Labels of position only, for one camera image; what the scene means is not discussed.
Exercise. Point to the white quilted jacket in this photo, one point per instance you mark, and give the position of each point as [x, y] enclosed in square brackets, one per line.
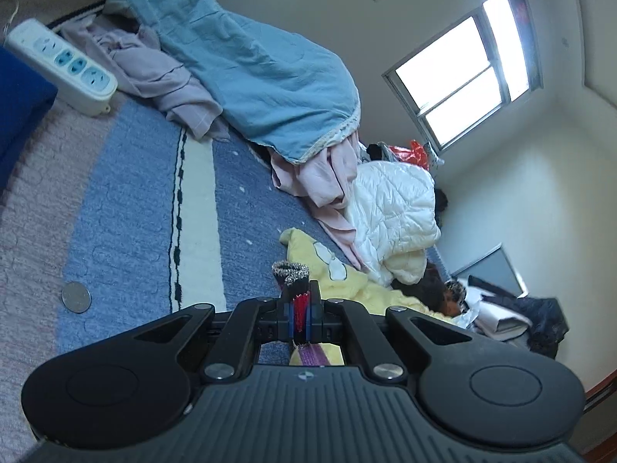
[390, 212]

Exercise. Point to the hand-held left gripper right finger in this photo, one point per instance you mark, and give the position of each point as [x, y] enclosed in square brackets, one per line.
[309, 320]

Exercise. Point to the white crumpled sheets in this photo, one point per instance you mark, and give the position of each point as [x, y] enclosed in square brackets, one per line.
[496, 320]

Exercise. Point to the pink garment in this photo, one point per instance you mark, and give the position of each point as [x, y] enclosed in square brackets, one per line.
[323, 178]

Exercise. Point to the window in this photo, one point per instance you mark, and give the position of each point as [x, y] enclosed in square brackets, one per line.
[458, 58]

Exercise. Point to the lilac garment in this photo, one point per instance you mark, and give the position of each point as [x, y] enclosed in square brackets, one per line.
[159, 77]

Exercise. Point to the blue striped bed blanket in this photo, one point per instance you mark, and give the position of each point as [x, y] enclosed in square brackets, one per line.
[130, 193]

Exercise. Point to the silver coin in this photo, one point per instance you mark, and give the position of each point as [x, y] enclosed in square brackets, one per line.
[76, 297]

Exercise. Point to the dark jacket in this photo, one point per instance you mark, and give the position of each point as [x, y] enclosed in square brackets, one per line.
[540, 318]

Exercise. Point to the dark blue cushion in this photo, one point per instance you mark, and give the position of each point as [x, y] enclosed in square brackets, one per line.
[19, 106]

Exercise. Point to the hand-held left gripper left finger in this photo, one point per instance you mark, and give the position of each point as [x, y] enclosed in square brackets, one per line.
[288, 322]

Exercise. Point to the light blue garment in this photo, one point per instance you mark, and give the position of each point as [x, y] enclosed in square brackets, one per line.
[250, 67]

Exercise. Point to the red plastic bag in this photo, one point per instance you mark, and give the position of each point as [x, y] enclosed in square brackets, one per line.
[412, 154]

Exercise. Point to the purple sweater with red cuff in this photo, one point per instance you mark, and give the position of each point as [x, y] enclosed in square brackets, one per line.
[313, 356]

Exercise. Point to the wooden furniture edge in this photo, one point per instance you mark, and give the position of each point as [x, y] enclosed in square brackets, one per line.
[602, 419]

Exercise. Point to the dark furry cloth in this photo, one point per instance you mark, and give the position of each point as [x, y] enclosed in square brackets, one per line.
[434, 294]

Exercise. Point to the grey flat panel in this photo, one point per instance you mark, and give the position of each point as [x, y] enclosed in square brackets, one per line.
[496, 270]

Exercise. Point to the yellow floral quilt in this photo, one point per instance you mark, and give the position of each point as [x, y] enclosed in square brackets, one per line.
[356, 289]

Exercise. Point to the white power strip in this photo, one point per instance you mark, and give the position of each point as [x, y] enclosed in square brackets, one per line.
[48, 53]

